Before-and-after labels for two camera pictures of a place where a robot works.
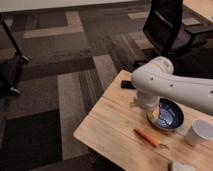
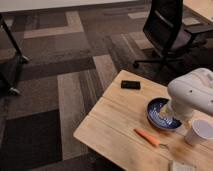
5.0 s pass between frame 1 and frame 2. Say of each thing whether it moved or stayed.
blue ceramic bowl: stayed
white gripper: moved
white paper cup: stayed
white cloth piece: stayed
